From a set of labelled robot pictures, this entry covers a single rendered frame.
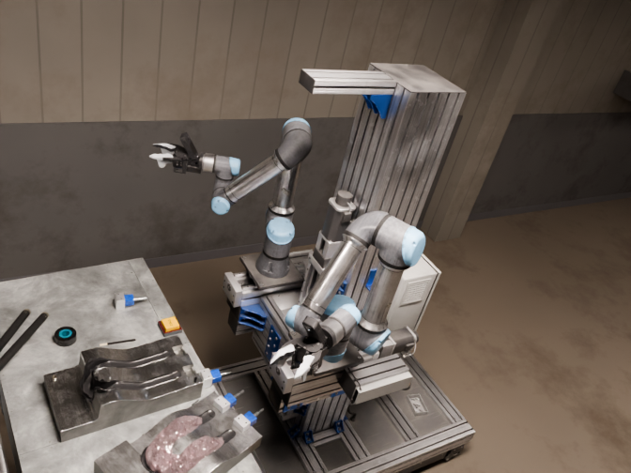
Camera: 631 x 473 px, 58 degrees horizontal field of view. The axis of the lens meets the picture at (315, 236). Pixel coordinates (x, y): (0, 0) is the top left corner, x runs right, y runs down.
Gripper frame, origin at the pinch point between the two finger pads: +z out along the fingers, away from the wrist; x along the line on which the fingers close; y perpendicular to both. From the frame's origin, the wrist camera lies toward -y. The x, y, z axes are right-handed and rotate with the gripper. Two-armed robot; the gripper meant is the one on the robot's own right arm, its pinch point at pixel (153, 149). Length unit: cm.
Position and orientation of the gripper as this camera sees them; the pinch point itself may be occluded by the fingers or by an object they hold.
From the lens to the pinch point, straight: 246.0
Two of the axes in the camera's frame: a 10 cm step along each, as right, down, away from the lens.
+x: -0.3, -6.8, 7.4
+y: -2.2, 7.2, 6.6
